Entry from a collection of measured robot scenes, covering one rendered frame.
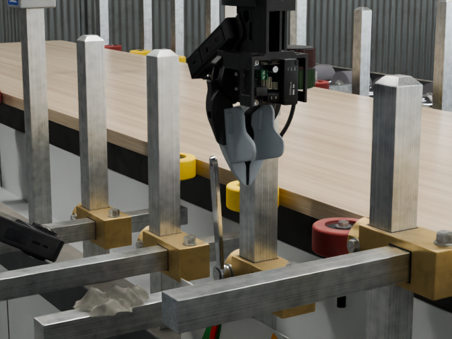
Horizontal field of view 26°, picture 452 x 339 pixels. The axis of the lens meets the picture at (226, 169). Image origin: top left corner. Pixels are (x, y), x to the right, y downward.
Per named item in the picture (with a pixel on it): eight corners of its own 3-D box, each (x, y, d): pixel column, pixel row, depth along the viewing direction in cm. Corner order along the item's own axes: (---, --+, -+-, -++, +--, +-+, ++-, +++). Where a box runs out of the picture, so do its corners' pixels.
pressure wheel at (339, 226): (335, 321, 123) (337, 233, 120) (298, 303, 129) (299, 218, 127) (385, 309, 127) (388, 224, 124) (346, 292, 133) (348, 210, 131)
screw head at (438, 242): (444, 247, 94) (444, 236, 94) (428, 243, 96) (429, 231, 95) (459, 245, 95) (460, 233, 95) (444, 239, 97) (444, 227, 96)
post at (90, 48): (93, 317, 168) (84, 35, 158) (85, 310, 171) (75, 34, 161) (111, 313, 170) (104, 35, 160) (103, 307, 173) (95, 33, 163)
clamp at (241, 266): (282, 319, 117) (282, 279, 116) (222, 288, 128) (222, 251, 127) (319, 311, 120) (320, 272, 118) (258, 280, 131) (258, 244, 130)
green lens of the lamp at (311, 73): (285, 90, 118) (285, 72, 118) (257, 85, 123) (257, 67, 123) (325, 87, 121) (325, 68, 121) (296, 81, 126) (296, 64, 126)
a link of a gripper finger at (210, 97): (212, 146, 106) (212, 65, 104) (205, 144, 108) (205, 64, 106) (249, 142, 109) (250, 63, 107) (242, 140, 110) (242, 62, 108)
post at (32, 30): (34, 245, 188) (24, 8, 178) (25, 239, 192) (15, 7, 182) (56, 241, 190) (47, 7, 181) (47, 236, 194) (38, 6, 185)
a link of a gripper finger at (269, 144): (269, 193, 106) (270, 108, 104) (240, 182, 111) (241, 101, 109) (292, 190, 108) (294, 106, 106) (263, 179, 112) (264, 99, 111)
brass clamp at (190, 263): (176, 284, 138) (175, 249, 137) (133, 259, 149) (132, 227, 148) (214, 276, 141) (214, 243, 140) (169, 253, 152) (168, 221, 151)
